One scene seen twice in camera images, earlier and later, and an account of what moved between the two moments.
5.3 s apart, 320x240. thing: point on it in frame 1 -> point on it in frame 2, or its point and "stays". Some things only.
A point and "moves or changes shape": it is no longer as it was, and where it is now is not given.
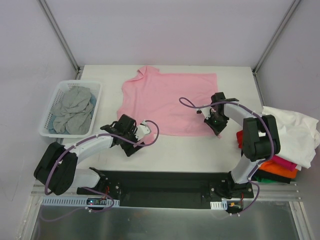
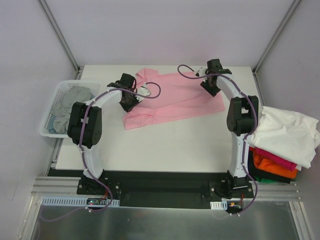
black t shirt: [265, 175] stays
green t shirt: [264, 180] stays
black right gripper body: [216, 125] -> [210, 86]
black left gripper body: [132, 146] -> [131, 103]
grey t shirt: [73, 113] stays
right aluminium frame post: [291, 9] stays
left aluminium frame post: [59, 34] stays
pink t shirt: [176, 103] moves or changes shape
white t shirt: [299, 136] stays
